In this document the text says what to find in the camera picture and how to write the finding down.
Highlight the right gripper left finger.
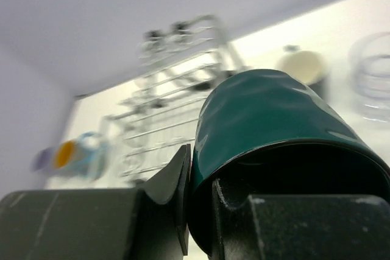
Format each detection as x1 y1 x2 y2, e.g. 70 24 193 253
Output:
1 144 191 259

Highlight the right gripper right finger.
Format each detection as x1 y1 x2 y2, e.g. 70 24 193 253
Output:
211 179 389 259

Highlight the light blue ceramic mug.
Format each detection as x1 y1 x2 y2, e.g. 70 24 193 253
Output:
52 132 109 181

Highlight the dark green mug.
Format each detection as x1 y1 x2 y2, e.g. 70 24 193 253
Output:
188 69 389 259

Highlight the lavender plastic cup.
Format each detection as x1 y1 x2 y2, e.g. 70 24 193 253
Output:
30 147 54 173

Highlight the grey blue mug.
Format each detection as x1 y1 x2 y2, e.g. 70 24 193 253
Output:
277 45 330 102

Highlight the clear glass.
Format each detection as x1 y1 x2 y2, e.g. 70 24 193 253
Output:
348 31 389 123

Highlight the silver wire dish rack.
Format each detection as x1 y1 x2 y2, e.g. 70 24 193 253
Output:
101 14 246 186

